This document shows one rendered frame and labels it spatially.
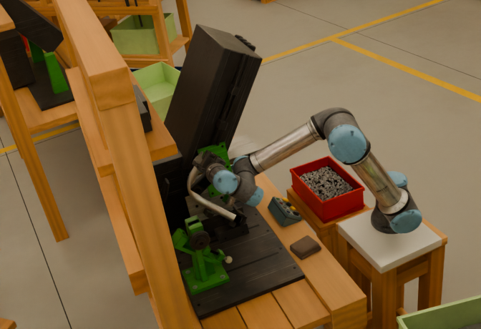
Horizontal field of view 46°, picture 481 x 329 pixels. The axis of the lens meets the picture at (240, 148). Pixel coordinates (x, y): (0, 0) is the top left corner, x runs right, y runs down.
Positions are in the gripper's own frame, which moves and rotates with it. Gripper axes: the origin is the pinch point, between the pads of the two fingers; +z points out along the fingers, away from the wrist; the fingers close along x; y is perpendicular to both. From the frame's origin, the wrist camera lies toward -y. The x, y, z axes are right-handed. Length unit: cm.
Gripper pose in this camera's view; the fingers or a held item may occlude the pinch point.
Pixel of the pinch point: (199, 164)
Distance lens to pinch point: 222.6
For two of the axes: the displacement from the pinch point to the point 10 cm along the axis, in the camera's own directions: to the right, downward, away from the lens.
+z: -3.1, -2.1, 9.3
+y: 5.1, -8.6, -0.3
